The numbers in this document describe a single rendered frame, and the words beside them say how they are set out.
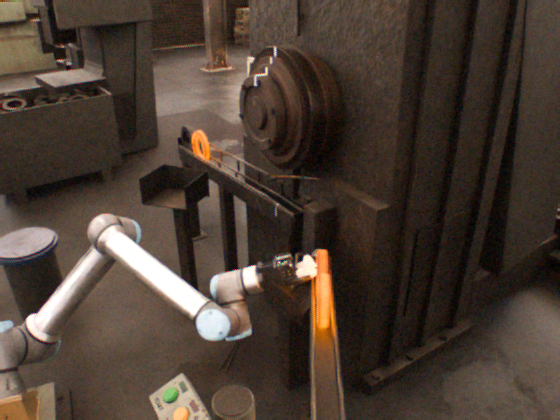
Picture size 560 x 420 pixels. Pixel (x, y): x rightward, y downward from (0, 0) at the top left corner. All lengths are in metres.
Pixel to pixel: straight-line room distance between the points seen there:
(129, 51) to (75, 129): 0.98
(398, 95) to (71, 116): 2.96
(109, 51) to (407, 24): 3.38
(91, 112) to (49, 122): 0.34
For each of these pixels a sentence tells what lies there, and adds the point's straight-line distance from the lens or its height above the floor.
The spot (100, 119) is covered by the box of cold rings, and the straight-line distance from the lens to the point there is 4.01.
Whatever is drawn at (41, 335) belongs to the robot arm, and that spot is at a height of 0.37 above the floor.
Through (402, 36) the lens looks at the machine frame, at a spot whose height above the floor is 1.42.
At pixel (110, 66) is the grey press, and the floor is 0.88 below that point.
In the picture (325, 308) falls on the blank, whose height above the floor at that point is 0.75.
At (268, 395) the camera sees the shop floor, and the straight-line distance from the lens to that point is 2.06.
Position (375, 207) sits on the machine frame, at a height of 0.87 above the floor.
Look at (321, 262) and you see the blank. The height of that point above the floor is 0.78.
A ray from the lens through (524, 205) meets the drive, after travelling 2.35.
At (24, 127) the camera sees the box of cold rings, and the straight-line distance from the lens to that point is 3.90.
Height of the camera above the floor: 1.58
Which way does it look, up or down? 27 degrees down
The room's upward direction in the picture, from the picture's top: 1 degrees counter-clockwise
